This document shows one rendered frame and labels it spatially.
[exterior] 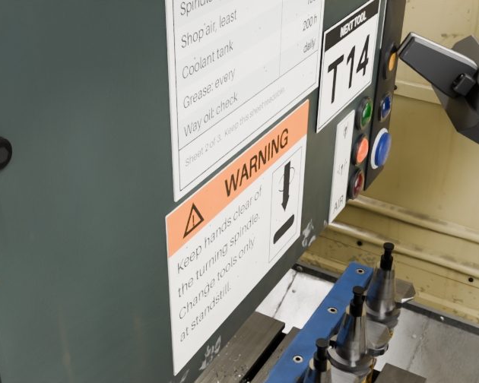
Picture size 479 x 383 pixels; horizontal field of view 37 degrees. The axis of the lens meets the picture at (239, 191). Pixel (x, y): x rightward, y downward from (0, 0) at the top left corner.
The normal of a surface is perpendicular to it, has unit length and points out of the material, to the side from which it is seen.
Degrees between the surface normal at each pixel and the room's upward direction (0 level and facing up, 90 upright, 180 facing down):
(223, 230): 90
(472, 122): 60
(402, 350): 24
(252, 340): 0
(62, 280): 90
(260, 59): 90
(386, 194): 90
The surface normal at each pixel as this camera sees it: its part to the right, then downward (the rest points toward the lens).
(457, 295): -0.51, 0.45
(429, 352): -0.20, -0.59
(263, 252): 0.86, 0.28
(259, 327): 0.01, -0.85
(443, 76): 0.00, 0.53
